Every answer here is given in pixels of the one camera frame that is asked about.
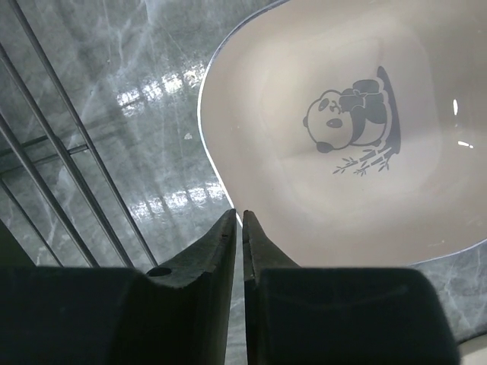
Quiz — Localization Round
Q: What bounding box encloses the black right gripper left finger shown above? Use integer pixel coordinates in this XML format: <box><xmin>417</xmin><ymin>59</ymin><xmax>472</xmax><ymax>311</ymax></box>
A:
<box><xmin>1</xmin><ymin>210</ymin><xmax>237</xmax><ymax>364</ymax></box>

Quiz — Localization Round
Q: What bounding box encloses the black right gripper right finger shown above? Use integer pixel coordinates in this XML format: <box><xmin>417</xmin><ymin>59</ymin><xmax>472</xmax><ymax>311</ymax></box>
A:
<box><xmin>243</xmin><ymin>211</ymin><xmax>460</xmax><ymax>364</ymax></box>

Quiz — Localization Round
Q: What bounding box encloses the cream square cartoon dish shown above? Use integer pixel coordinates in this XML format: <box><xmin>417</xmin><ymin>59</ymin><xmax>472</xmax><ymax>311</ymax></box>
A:
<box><xmin>198</xmin><ymin>1</ymin><xmax>486</xmax><ymax>266</ymax></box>

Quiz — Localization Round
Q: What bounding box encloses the black wire dish rack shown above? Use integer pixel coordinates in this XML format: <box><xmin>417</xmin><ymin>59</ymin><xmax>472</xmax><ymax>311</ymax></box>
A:
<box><xmin>1</xmin><ymin>1</ymin><xmax>158</xmax><ymax>268</ymax></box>

